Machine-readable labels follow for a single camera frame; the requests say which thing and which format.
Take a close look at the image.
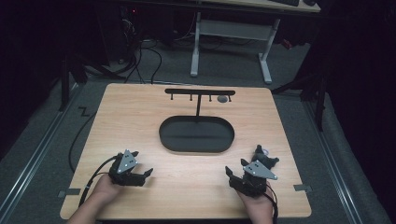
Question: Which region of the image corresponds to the black keyboard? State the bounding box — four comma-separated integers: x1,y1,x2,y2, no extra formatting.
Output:
269,0,301,7

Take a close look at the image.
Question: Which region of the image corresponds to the black metal stand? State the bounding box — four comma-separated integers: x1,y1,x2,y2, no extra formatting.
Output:
271,69,330,133
57,50,127,113

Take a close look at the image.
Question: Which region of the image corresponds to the bundle of black floor cables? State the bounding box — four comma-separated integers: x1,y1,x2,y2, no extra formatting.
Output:
120,18,200,85

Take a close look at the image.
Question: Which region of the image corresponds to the grey tape piece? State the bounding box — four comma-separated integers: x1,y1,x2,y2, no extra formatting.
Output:
57,188,82,199
292,183,313,192

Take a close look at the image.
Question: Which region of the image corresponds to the black computer tower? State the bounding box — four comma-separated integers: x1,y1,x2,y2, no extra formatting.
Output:
98,5,142,67

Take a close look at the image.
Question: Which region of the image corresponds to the white-legged desk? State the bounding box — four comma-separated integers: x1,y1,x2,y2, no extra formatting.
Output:
124,0,322,85

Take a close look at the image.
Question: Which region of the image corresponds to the person's right hand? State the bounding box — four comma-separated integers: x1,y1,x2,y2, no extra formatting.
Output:
235,186,276,217

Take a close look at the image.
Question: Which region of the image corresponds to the black hook rack with tray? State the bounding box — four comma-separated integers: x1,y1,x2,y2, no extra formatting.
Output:
158,88,236,154

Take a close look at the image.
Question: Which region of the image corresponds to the black plush keychain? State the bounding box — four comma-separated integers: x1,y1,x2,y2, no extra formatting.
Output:
251,144,280,172

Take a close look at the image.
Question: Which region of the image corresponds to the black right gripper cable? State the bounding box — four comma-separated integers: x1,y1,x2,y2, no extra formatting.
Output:
264,182,279,224

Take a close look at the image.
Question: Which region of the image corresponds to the person's left hand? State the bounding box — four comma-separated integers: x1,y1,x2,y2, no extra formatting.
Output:
91,174,126,203

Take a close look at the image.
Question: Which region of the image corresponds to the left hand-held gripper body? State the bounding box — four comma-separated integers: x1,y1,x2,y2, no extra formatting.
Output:
107,148,146,188

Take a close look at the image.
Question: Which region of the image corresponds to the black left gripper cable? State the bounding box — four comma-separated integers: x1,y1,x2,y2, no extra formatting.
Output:
78,154,120,208

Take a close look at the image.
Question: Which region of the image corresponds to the black floor cable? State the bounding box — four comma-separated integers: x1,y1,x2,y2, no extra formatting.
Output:
67,110,98,174

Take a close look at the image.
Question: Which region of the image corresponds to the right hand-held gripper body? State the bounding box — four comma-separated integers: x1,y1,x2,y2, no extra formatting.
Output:
228,159,279,198

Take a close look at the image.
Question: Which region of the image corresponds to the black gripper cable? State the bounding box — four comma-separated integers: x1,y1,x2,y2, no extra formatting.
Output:
264,182,279,224
78,154,120,208

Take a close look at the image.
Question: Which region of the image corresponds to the metal floor rail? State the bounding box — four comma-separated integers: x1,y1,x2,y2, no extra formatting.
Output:
302,98,364,224
0,82,82,217

